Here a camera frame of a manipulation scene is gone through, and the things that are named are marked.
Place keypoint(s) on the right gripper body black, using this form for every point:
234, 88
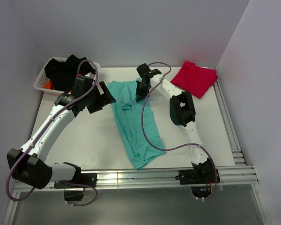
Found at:
142, 91

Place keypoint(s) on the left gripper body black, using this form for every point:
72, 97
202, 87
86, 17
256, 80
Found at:
94, 101

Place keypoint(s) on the teal t-shirt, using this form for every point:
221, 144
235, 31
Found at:
127, 114

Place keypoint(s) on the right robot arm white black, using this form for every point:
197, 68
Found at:
182, 114

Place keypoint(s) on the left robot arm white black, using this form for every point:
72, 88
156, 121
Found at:
27, 164

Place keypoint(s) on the black t-shirt in basket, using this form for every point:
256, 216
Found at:
63, 73

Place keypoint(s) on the orange t-shirt in basket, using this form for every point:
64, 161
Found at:
49, 85

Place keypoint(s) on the folded red t-shirt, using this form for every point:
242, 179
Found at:
194, 79

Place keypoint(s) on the white plastic basket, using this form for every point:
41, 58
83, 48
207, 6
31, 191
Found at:
41, 78

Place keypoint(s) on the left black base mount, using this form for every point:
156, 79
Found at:
87, 180

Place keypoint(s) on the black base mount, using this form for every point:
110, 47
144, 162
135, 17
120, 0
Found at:
203, 175
87, 180

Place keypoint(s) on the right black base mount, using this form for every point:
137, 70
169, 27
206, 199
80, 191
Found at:
203, 175

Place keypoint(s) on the aluminium right side rail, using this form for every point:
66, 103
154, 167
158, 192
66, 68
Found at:
228, 148

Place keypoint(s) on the aluminium rail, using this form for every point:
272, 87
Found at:
228, 148
169, 178

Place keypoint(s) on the aluminium front rail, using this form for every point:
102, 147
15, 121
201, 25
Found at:
169, 178

